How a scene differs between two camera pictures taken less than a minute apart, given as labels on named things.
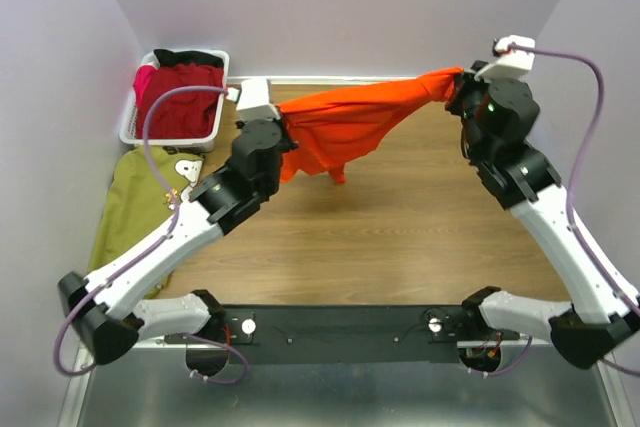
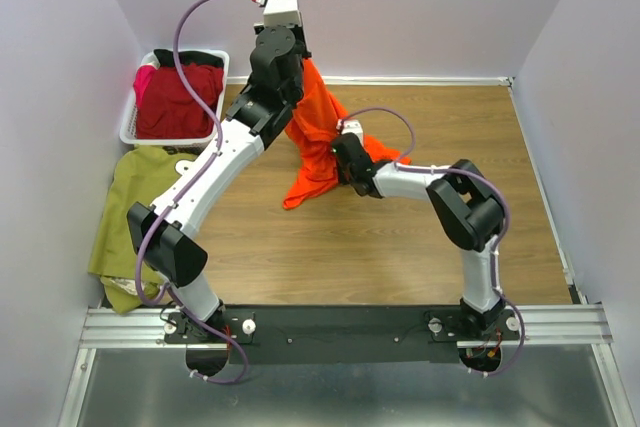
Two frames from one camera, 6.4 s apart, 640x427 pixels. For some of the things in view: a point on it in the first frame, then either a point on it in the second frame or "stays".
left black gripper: x=288 y=134 → x=304 y=47
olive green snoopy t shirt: x=137 y=207 stays
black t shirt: x=168 y=58 stays
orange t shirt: x=328 y=130 → x=310 y=138
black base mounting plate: x=260 y=335 stays
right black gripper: x=461 y=97 → x=344 y=167
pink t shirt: x=140 y=81 stays
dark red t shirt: x=185 y=114 stays
